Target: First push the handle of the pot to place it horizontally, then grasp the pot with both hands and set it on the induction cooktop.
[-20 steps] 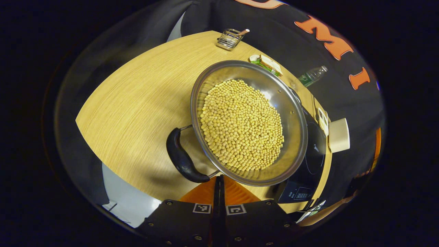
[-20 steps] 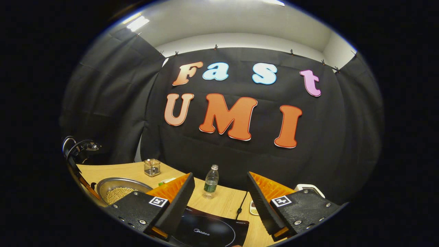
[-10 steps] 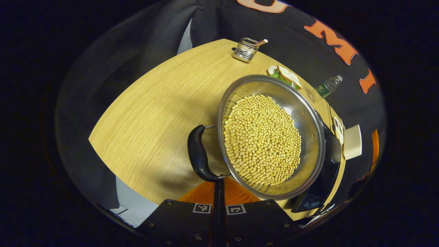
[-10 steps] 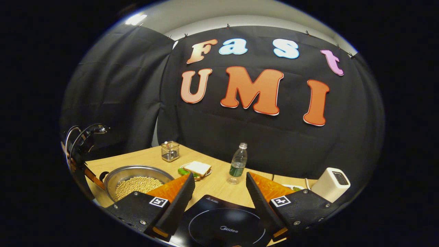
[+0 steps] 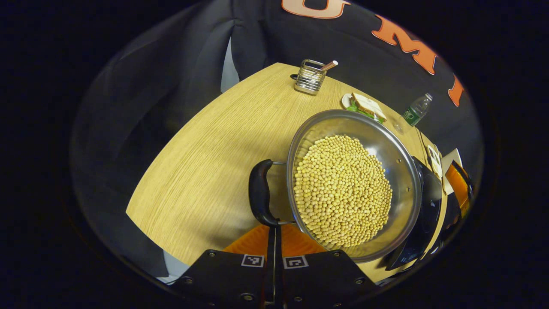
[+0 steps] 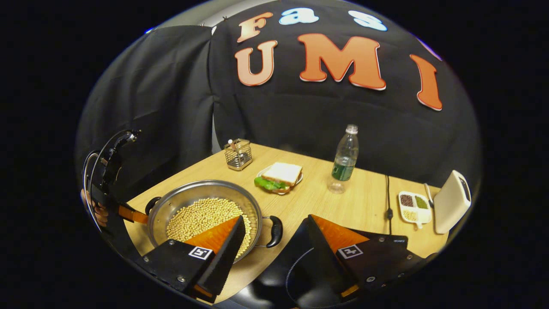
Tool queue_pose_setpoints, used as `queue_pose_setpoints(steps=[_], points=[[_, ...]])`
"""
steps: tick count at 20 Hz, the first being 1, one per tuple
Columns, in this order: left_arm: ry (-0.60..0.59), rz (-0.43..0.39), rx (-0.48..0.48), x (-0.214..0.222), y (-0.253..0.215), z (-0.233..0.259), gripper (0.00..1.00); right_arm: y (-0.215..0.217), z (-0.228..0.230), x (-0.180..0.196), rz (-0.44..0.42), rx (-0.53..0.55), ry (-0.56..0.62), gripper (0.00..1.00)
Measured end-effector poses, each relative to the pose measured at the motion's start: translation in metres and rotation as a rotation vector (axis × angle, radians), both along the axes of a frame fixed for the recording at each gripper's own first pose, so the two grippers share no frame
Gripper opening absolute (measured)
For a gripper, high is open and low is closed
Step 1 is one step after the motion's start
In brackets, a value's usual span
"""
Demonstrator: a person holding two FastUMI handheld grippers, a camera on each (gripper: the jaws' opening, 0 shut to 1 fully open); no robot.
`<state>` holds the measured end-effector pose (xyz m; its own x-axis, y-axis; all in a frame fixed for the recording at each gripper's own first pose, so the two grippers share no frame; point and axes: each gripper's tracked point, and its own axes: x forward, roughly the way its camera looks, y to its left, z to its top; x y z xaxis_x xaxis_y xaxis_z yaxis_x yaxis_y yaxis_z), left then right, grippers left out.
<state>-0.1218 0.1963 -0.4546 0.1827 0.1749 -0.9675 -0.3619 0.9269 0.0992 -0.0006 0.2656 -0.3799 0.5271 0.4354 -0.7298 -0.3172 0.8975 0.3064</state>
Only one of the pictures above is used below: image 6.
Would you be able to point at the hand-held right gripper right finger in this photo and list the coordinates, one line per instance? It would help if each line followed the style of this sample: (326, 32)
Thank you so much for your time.
(326, 257)

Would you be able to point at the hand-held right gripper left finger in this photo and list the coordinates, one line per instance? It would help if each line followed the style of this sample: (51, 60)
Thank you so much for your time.
(225, 257)

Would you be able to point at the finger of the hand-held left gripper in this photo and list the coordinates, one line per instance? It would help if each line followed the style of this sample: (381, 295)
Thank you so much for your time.
(134, 214)

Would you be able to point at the black induction cooktop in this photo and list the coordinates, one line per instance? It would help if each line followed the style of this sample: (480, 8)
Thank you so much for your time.
(283, 274)

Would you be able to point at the pile of soybeans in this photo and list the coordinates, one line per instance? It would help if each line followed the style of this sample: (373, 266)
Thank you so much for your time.
(201, 216)

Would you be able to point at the clear plastic water bottle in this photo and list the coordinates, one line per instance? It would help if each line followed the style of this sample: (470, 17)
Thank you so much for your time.
(343, 167)

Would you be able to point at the sandwich with lettuce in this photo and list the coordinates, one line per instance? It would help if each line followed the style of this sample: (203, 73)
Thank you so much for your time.
(283, 174)

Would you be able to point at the white divided grain tray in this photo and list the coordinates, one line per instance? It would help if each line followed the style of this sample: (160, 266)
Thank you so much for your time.
(423, 213)

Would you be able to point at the white toaster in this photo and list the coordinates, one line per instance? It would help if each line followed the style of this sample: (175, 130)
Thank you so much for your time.
(450, 201)

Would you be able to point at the black backdrop cloth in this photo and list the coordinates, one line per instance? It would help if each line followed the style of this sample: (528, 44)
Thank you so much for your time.
(300, 116)

